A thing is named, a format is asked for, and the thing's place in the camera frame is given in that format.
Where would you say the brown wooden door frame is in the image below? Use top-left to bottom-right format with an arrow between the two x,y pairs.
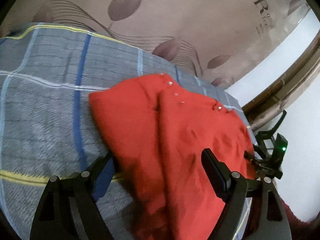
241,30 -> 320,120

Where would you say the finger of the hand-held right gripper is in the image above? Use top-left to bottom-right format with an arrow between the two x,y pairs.
254,109 -> 287,155
244,150 -> 277,179

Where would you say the beige leaf print curtain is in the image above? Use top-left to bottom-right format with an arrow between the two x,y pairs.
0,0 -> 313,88

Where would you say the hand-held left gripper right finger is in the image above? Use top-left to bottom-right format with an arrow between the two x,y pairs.
201,148 -> 292,240

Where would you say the red knit sweater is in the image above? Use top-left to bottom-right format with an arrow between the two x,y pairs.
89,73 -> 257,240

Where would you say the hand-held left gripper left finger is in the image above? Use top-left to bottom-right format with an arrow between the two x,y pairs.
29,152 -> 115,240

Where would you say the grey plaid blanket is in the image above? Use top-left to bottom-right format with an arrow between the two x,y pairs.
0,22 -> 253,240

